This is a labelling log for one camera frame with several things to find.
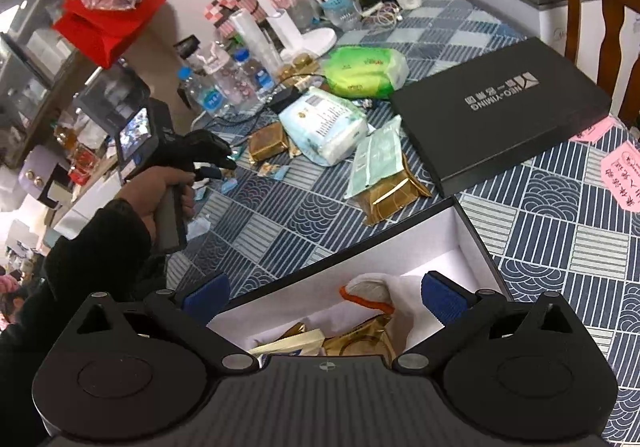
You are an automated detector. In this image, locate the clear pink patterned bottle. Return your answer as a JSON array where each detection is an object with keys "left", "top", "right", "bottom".
[{"left": 204, "top": 42, "right": 258, "bottom": 111}]

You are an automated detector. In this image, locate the turquoise pen holder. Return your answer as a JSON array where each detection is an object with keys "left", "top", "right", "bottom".
[{"left": 321, "top": 0, "right": 360, "bottom": 31}]

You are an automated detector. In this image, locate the green tissue pack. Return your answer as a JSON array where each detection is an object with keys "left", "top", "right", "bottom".
[{"left": 321, "top": 46, "right": 409, "bottom": 100}]

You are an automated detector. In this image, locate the black box lid with logo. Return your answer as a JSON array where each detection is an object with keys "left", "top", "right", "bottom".
[{"left": 390, "top": 38, "right": 612, "bottom": 196}]

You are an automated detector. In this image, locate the gold packet under wipes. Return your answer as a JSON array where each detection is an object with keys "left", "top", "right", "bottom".
[{"left": 355, "top": 155, "right": 432, "bottom": 226}]

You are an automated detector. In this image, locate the grey side cabinet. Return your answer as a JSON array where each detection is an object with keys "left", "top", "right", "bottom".
[{"left": 468, "top": 0, "right": 604, "bottom": 78}]

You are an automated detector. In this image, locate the white blue tissue pack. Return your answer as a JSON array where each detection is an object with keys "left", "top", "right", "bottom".
[{"left": 279, "top": 86, "right": 369, "bottom": 167}]

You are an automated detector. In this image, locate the small blue cap bottle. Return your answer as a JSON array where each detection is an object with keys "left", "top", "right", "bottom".
[{"left": 233, "top": 47, "right": 276, "bottom": 94}]

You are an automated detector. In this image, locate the pale green wipes sachet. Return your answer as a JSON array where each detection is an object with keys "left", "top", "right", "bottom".
[{"left": 345, "top": 115, "right": 402, "bottom": 199}]

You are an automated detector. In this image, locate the gold mooncake packet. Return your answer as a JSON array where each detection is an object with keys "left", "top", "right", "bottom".
[{"left": 322, "top": 314, "right": 396, "bottom": 366}]

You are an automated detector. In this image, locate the pink checkered box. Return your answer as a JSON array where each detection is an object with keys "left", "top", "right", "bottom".
[{"left": 204, "top": 0, "right": 290, "bottom": 38}]

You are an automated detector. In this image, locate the dark glass door cabinet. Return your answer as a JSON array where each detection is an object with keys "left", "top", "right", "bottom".
[{"left": 1, "top": 0, "right": 76, "bottom": 167}]

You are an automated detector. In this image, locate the gold packet on table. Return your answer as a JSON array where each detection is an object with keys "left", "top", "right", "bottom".
[{"left": 248, "top": 122, "right": 288, "bottom": 164}]

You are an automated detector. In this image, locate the open black gift box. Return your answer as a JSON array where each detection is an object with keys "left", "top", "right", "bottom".
[{"left": 208, "top": 198, "right": 509, "bottom": 353}]

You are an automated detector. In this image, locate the pink sticky note small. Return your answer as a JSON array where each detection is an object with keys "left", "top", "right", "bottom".
[{"left": 570, "top": 115, "right": 624, "bottom": 144}]

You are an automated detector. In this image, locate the red gift bag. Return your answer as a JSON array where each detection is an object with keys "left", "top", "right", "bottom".
[{"left": 53, "top": 0, "right": 166, "bottom": 69}]

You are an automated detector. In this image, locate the gripper mounted camera screen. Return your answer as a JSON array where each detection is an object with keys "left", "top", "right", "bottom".
[{"left": 116, "top": 107, "right": 151, "bottom": 163}]

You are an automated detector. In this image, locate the blue cap water bottle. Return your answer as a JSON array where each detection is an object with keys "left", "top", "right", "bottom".
[{"left": 178, "top": 66, "right": 224, "bottom": 118}]

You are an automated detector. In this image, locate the clear plastic roll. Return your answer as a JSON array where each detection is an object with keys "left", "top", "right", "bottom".
[{"left": 229, "top": 8, "right": 283, "bottom": 76}]

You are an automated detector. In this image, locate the pink sticky note large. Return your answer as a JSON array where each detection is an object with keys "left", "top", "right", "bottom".
[{"left": 600, "top": 141, "right": 640, "bottom": 213}]

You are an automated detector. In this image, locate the person's left hand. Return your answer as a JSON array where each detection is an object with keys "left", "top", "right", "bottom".
[{"left": 116, "top": 166, "right": 195, "bottom": 240}]

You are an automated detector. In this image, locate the black power adapter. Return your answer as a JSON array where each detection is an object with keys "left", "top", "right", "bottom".
[{"left": 267, "top": 86, "right": 302, "bottom": 114}]

